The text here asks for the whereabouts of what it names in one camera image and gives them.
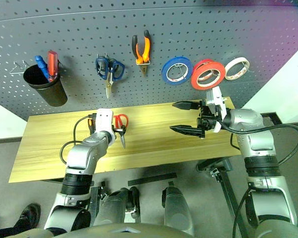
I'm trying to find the blue handled scissors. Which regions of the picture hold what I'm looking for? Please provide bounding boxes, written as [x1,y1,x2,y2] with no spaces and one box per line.
[95,56,126,99]

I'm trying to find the grey perforated pegboard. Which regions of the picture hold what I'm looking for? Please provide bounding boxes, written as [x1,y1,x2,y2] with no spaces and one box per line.
[0,0,298,122]

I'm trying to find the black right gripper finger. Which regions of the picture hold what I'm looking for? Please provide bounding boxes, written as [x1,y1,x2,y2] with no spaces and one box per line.
[169,124,206,139]
[172,100,203,111]

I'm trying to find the metal tape hook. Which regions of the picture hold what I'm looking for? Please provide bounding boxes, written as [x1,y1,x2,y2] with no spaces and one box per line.
[175,63,187,80]

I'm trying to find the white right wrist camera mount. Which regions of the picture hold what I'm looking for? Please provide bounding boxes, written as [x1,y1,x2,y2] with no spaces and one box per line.
[205,86,227,133]

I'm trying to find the white tape roll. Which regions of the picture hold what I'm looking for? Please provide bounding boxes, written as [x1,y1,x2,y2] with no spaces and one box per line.
[224,57,251,81]

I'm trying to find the blue handled tool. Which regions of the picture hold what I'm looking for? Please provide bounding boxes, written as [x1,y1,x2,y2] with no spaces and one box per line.
[34,55,50,80]

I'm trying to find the orange black handled pliers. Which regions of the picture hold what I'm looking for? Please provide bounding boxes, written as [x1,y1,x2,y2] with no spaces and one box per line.
[131,29,151,77]

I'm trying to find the black flat metal bar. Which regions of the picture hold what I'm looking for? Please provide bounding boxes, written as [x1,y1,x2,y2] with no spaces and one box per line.
[128,173,177,187]

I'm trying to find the black leather shoe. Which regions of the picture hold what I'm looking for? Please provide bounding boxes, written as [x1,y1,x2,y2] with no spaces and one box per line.
[14,203,42,232]

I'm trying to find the bare metal wire hook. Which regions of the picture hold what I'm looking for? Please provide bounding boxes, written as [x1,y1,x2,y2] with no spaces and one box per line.
[9,60,29,75]

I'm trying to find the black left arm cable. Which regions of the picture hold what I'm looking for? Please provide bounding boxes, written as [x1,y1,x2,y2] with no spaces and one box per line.
[60,114,97,165]

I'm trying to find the grey rounded robot leg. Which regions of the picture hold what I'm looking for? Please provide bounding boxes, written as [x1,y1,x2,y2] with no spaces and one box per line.
[161,180,196,236]
[95,187,142,227]

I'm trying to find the black metal table leg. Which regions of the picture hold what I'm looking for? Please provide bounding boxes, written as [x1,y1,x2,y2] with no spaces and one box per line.
[196,158,242,238]

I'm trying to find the red handled tool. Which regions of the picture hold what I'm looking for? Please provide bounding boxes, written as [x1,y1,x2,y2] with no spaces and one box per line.
[47,51,59,82]

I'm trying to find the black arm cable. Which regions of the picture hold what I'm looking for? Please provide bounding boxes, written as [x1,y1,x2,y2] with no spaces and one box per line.
[232,183,254,238]
[220,121,298,166]
[60,114,97,165]

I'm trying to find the black holder cup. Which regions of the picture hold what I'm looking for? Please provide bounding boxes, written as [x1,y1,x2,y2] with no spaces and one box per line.
[23,63,68,107]

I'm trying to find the grey robot torso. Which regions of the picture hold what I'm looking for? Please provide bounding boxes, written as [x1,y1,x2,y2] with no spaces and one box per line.
[22,222,264,238]

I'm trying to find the blue tape roll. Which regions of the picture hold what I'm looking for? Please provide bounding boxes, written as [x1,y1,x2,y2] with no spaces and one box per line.
[161,56,193,87]

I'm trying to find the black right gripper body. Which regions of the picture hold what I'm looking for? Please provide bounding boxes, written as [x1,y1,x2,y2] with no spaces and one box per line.
[197,99,219,132]

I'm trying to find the red handled scissors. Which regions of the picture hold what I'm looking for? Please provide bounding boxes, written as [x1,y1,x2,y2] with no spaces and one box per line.
[113,114,129,149]

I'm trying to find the black table frame bracket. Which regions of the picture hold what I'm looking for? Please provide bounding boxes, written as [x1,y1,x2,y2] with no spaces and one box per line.
[260,112,284,124]

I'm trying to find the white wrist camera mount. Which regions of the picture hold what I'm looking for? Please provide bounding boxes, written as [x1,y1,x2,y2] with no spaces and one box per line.
[205,86,227,133]
[92,108,117,147]

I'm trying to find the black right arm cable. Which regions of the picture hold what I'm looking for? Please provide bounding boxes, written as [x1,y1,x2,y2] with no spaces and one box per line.
[232,183,254,238]
[220,121,298,166]

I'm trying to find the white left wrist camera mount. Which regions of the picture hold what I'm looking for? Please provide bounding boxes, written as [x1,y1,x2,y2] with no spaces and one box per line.
[92,108,117,147]

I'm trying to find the red tape roll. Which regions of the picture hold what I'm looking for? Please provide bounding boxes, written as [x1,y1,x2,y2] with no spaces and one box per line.
[190,59,226,90]

